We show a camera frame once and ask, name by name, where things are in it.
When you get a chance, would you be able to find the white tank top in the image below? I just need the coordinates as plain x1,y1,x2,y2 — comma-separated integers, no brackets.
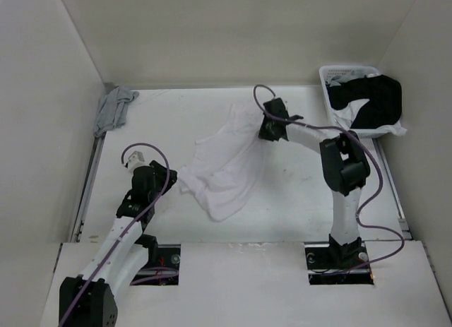
178,102,270,222

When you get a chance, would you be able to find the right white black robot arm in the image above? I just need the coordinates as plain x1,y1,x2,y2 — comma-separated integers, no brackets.
258,98,370,268

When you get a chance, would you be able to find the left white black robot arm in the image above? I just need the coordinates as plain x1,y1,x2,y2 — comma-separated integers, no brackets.
59,160,177,326

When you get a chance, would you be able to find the grey folded tank top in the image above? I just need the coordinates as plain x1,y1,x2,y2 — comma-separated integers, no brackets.
93,86,140,138

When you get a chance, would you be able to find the black tank top in basket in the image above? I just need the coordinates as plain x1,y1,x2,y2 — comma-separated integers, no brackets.
327,75,402,129

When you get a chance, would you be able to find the white garment in basket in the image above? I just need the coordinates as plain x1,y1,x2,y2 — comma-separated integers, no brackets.
331,99,407,138

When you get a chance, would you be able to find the white plastic laundry basket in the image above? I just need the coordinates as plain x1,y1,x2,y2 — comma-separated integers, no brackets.
319,65,381,128

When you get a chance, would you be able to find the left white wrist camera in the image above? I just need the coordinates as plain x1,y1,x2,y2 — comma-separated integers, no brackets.
125,150,145,174

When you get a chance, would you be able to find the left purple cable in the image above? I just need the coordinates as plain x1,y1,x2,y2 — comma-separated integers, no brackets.
58,142,179,327

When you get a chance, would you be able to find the purple cable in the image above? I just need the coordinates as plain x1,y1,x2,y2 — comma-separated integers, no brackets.
58,142,179,327
253,84,405,271

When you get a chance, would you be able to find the left metal table rail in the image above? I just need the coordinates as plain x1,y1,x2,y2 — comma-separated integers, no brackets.
69,136,105,242

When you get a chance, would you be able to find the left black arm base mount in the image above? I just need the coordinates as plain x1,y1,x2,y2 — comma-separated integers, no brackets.
131,235,182,286

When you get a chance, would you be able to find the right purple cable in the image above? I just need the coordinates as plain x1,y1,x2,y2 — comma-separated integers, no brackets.
253,84,405,271

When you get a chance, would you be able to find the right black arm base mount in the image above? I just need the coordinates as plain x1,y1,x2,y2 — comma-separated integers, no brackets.
304,236,374,285

